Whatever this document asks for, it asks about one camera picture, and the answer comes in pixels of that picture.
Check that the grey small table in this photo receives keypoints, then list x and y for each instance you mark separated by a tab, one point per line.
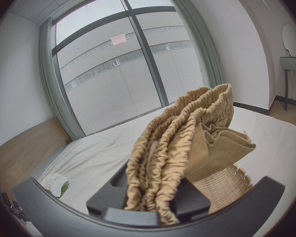
292	64

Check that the grey-green curtain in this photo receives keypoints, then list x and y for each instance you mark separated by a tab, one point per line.
61	112
202	58

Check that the bed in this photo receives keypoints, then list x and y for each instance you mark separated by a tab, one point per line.
101	152

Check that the window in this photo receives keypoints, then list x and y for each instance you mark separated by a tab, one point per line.
108	88

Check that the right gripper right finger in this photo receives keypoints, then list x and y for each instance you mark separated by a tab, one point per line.
194	204

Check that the cream white garment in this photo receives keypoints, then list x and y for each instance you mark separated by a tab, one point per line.
51	181

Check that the green garment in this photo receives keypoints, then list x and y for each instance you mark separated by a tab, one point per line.
65	188

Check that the round woven basket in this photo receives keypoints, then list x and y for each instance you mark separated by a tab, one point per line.
224	186

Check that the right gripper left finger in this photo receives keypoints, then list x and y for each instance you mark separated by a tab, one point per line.
106	194

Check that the tan shorts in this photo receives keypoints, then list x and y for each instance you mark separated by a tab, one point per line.
167	144

